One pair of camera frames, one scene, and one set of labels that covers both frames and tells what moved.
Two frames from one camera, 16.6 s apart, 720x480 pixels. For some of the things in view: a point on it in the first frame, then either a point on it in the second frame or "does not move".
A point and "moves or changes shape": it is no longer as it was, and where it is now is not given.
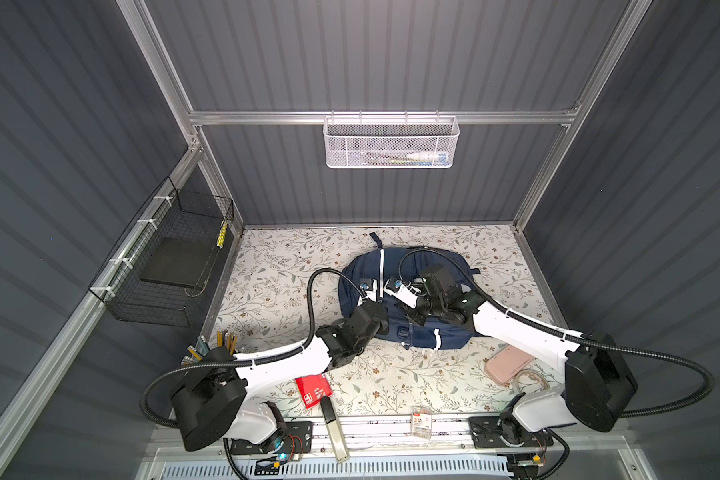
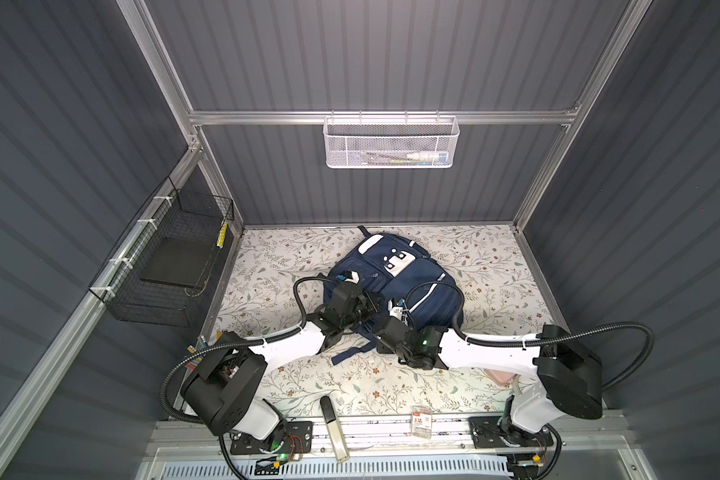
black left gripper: [383, 327] -> [370, 302]
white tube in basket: [427, 157] does not move
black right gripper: [415, 317] -> [380, 346]
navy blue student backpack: [391, 276] moves or changes shape
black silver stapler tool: [338, 439] does not move
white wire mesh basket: [391, 142] does not move
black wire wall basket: [155, 274] does not move
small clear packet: [421, 424] does not move
